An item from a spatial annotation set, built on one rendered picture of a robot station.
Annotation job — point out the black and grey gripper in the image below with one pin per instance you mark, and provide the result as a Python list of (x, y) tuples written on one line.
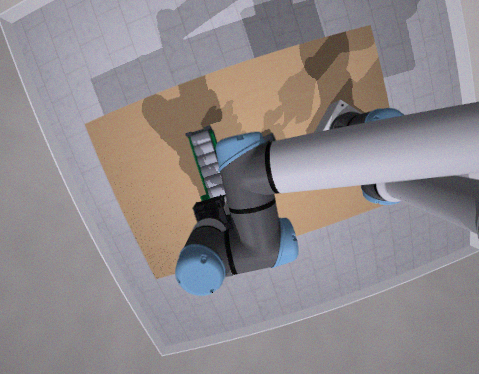
[(216, 210)]

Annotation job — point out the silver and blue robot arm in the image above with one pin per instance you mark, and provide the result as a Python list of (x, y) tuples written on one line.
[(379, 155)]

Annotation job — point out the grey cylinder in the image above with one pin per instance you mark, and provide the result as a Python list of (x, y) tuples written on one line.
[(204, 148), (213, 180), (207, 159), (200, 138), (210, 170), (216, 191)]

